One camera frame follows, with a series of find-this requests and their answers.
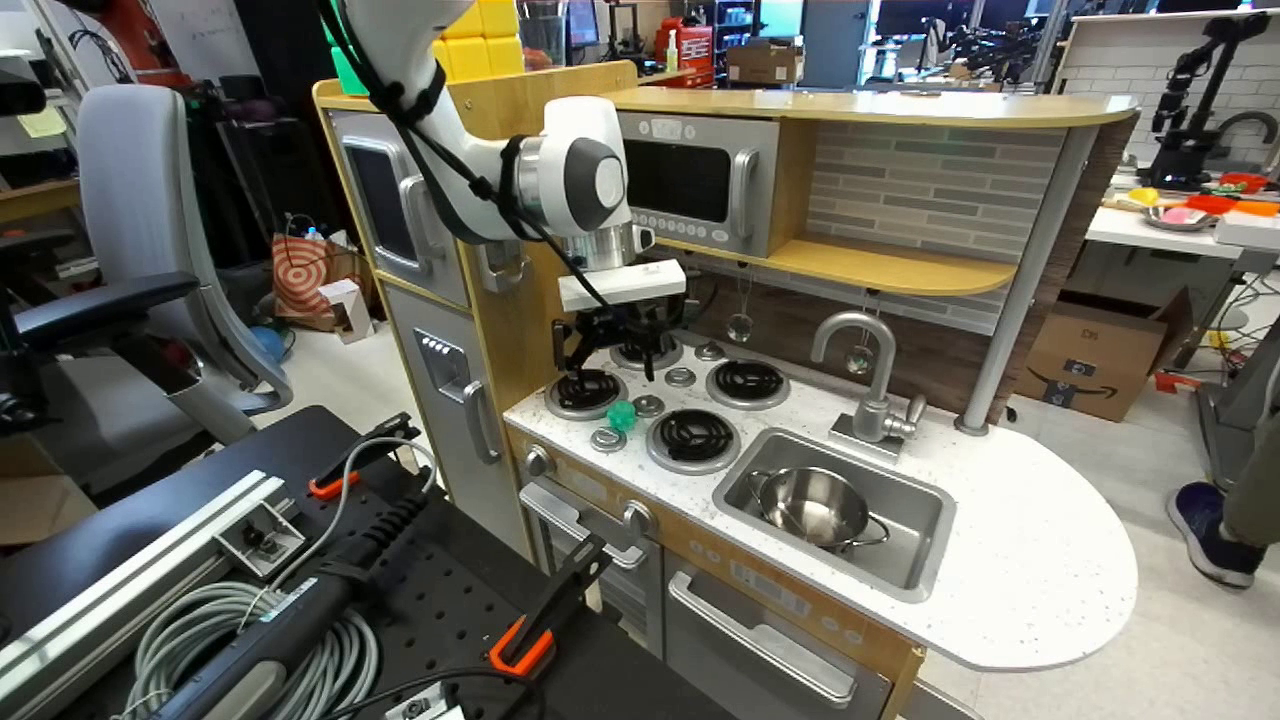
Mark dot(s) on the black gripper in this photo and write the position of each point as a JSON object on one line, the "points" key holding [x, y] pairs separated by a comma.
{"points": [[582, 334]]}

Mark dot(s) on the green toy object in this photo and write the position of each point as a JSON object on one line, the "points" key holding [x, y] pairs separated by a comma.
{"points": [[620, 418]]}

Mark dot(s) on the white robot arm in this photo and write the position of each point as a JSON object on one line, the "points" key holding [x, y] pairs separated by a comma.
{"points": [[562, 185]]}

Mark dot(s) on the black stove burner front left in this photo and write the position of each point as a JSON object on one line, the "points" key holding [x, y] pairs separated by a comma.
{"points": [[585, 393]]}

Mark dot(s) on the black stove burner front right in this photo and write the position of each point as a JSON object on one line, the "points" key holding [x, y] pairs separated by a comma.
{"points": [[694, 440]]}

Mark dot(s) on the black stove burner back right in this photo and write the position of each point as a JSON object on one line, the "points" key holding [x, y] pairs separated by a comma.
{"points": [[747, 386]]}

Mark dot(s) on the steel pot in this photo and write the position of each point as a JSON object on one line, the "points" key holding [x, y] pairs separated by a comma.
{"points": [[819, 505]]}

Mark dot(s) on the grey toy sink basin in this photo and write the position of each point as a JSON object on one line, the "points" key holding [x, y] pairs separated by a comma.
{"points": [[914, 510]]}

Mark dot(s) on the toy microwave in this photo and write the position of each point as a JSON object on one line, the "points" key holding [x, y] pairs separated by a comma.
{"points": [[701, 179]]}

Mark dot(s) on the toy kitchen play set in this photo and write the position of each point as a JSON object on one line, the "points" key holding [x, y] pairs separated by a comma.
{"points": [[935, 212]]}

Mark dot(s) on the silver toy faucet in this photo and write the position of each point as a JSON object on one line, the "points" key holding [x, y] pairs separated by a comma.
{"points": [[869, 423]]}

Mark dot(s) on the orange black clamp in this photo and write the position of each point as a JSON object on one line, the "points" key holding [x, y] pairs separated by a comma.
{"points": [[530, 642]]}

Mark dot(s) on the cardboard box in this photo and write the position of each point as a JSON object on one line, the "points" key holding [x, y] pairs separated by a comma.
{"points": [[1094, 355]]}

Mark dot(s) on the grey office chair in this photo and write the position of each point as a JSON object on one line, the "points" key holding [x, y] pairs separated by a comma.
{"points": [[162, 300]]}

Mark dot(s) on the blue sneaker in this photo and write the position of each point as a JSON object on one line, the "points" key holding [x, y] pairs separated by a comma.
{"points": [[1199, 514]]}

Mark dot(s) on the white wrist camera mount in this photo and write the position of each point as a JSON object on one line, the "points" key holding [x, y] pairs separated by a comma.
{"points": [[620, 287]]}

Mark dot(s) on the aluminium rail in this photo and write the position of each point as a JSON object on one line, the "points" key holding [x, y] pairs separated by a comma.
{"points": [[89, 634]]}

